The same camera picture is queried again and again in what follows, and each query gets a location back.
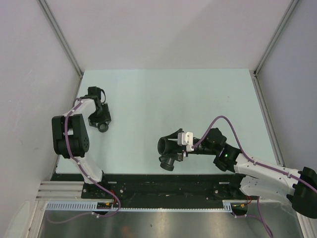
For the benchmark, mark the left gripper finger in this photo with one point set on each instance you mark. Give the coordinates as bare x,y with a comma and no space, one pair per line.
93,121
107,114

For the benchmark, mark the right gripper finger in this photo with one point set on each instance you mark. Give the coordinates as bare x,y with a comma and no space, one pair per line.
178,157
174,136

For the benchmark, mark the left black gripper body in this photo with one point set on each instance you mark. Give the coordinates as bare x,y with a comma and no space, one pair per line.
99,115

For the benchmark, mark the black threaded coupling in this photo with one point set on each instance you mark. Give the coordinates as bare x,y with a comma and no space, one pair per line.
103,127

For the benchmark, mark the black pipe tee fitting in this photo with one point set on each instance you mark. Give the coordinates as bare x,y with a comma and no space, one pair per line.
168,150

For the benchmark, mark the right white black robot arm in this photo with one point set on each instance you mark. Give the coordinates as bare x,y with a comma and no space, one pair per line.
252,177

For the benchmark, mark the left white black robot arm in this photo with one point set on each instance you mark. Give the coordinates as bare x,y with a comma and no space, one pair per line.
70,134

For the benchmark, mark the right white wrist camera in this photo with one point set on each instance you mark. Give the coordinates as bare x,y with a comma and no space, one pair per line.
186,139

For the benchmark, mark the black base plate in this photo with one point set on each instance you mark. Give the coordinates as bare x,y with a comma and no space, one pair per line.
153,189

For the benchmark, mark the white slotted cable duct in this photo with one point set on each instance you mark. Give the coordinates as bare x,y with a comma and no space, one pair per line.
95,206

